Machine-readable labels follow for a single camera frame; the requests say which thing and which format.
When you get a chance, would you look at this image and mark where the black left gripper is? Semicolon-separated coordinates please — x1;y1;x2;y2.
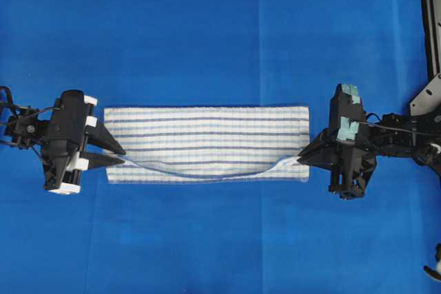
41;90;126;171

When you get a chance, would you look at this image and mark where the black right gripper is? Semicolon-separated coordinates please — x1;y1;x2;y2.
298;84;376;200

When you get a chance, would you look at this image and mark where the white blue striped towel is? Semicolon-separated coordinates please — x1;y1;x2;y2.
104;106;310;185

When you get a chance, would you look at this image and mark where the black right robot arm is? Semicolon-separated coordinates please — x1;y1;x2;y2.
298;84;440;200

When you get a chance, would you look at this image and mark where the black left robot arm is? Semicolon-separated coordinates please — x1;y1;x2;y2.
1;86;126;195

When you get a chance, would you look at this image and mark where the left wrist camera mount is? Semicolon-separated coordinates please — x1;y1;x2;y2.
43;157;81;195

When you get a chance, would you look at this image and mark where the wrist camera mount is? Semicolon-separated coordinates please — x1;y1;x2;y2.
43;157;81;195
336;84;364;144

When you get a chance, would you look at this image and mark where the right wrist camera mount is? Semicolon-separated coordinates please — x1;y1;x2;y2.
336;84;364;144

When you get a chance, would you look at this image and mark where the black table edge rail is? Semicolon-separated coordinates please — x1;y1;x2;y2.
409;0;440;116

